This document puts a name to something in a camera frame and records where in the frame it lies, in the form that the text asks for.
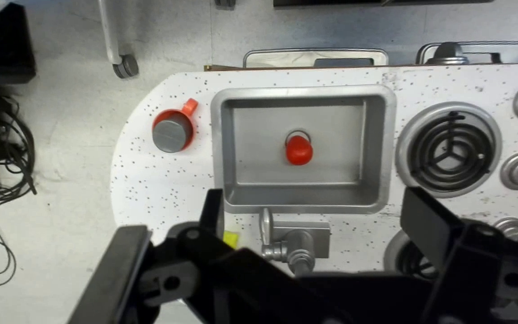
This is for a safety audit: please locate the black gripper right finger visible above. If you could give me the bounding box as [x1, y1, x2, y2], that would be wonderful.
[401, 185, 518, 324]

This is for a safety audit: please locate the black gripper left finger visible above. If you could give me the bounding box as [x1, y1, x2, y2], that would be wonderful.
[67, 186, 285, 324]

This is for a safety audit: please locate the white speckled toy kitchen counter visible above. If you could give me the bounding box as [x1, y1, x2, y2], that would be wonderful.
[108, 62, 518, 276]

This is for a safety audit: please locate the red cup with gray lid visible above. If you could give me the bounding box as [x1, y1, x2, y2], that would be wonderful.
[150, 96, 202, 154]

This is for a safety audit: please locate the small black coil burner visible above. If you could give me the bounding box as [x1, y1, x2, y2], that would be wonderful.
[383, 226, 446, 280]

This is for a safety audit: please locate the large black coil burner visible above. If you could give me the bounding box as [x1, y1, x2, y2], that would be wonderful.
[394, 100, 504, 199]

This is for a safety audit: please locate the yellow green ball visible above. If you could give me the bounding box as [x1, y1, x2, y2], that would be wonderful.
[222, 230, 241, 249]

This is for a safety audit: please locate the gray toy sink basin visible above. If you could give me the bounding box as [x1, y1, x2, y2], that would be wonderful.
[211, 84, 400, 215]

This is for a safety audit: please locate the gray toy faucet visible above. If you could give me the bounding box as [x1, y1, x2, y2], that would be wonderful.
[258, 204, 333, 276]

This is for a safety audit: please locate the small red round toy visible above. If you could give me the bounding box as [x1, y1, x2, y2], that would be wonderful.
[283, 127, 317, 167]

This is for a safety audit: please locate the metal leg with caster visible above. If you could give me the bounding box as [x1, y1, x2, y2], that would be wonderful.
[96, 0, 141, 80]

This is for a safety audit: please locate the black cabinet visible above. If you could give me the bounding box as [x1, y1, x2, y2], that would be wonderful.
[0, 1, 38, 86]

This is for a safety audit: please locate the gray oven door handle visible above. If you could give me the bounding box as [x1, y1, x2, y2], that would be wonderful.
[416, 39, 518, 66]

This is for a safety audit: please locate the gray under-sink door handle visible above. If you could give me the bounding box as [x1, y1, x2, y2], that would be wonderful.
[241, 46, 392, 69]

